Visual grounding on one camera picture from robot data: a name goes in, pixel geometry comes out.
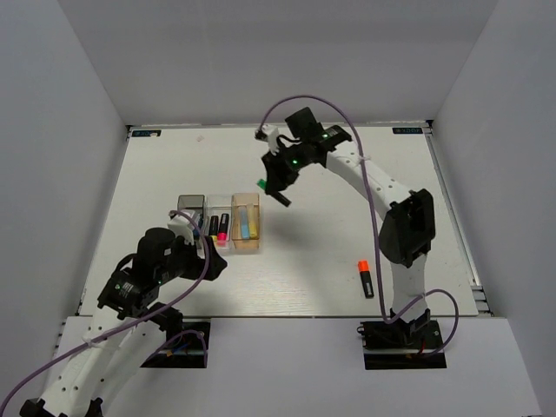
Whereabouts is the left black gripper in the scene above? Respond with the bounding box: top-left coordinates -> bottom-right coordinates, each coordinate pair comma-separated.
156,233 -> 228,282

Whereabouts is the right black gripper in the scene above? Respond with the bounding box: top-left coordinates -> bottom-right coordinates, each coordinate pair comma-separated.
262,142 -> 311,195

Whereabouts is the green highlighter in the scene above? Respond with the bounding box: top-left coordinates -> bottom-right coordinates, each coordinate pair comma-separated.
256,179 -> 291,208

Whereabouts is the light blue marker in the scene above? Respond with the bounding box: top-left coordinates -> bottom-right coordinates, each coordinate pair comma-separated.
238,206 -> 250,240

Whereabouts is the yellow highlighter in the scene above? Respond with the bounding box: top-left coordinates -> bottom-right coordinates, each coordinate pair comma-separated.
208,215 -> 219,241

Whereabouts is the cream highlighter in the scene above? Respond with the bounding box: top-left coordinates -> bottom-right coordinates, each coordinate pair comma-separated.
247,205 -> 259,240

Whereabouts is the pink highlighter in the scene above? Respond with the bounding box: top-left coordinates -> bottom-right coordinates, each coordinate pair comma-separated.
217,213 -> 229,242

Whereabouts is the orange highlighter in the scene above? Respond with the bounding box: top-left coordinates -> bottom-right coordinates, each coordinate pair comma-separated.
358,260 -> 374,299

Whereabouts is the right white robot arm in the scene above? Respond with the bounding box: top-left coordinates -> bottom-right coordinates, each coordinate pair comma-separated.
255,108 -> 436,347

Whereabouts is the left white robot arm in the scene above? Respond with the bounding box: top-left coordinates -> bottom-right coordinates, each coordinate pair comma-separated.
19,226 -> 228,416

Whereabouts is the tan plastic container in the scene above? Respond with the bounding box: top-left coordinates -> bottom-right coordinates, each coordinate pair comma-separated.
231,193 -> 261,251

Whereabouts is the dark grey plastic container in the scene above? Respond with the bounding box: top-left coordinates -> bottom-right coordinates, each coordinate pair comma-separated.
177,194 -> 206,217

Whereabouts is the clear plastic container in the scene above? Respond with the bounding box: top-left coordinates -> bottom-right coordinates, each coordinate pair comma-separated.
205,195 -> 232,255

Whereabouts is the right blue corner label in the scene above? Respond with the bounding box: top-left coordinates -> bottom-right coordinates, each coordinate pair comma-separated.
392,127 -> 423,135

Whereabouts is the blue corner label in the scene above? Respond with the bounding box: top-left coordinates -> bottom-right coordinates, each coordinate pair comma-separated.
131,129 -> 162,137
392,127 -> 423,135

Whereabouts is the left blue corner label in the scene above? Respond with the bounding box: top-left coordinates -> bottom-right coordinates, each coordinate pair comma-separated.
131,129 -> 162,137

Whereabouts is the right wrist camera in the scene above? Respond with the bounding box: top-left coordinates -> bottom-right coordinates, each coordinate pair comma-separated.
255,124 -> 280,155

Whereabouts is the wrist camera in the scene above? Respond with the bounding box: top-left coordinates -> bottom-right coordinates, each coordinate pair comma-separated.
255,124 -> 280,155
167,210 -> 197,244

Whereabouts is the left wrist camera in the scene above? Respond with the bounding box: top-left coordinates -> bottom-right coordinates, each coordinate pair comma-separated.
167,210 -> 197,244

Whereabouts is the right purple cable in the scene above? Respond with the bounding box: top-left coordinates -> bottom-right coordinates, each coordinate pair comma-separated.
255,94 -> 460,360

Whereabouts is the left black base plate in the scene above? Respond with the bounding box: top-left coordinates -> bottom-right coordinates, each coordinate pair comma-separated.
142,320 -> 211,369

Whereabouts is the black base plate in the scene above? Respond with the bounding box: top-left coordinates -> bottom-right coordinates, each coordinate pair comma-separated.
357,321 -> 447,370
142,320 -> 211,369

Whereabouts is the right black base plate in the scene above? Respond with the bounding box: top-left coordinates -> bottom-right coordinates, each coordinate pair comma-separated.
357,321 -> 447,370

